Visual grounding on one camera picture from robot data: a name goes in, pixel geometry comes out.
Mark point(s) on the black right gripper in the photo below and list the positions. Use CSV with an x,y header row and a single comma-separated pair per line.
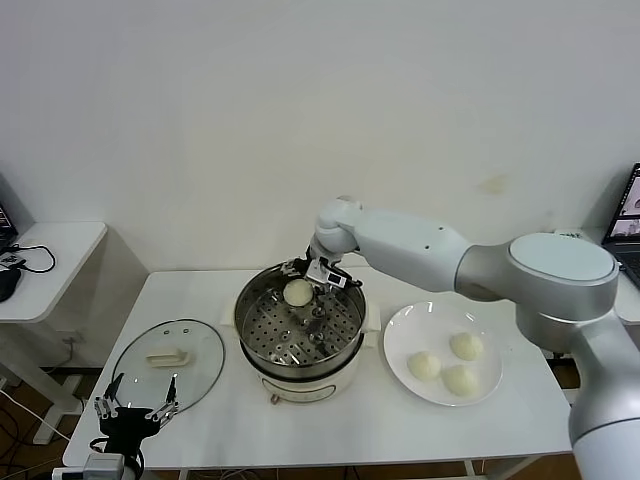
x,y
307,266

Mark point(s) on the white usb hub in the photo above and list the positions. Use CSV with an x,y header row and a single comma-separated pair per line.
x,y
10,260

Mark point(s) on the white round plate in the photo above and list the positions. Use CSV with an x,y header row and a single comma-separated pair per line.
x,y
440,330

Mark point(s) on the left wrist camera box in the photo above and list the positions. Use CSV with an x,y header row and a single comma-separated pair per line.
x,y
102,464

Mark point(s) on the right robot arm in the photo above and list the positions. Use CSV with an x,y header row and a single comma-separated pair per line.
x,y
410,250

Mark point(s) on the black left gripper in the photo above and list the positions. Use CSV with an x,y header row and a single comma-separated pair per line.
x,y
125,422

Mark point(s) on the white printed label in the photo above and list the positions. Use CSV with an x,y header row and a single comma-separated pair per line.
x,y
570,234

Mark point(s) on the white steamed baozi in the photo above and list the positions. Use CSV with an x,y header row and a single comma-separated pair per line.
x,y
467,346
424,365
460,380
298,293

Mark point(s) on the cream electric cooker base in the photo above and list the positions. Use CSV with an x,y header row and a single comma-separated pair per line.
x,y
310,385

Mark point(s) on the stainless steel steamer basket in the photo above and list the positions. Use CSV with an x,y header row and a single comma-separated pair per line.
x,y
300,332

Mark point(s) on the black computer mouse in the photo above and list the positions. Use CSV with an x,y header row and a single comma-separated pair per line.
x,y
7,286

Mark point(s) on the black laptop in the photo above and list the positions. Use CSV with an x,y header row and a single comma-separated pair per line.
x,y
627,200
7,200

